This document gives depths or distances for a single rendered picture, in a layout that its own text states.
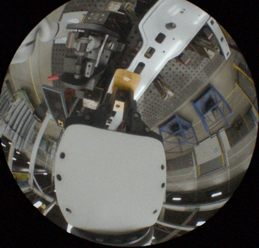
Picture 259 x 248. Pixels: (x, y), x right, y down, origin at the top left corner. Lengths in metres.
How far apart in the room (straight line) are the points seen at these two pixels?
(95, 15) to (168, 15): 0.27
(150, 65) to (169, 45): 0.14
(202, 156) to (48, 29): 8.50
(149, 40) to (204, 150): 7.99
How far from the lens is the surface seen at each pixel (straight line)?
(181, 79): 0.86
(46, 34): 0.53
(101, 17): 0.28
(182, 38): 0.43
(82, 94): 0.38
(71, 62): 0.26
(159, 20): 0.40
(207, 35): 0.58
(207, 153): 7.99
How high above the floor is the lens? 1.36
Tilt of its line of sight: 38 degrees down
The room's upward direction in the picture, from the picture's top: 178 degrees counter-clockwise
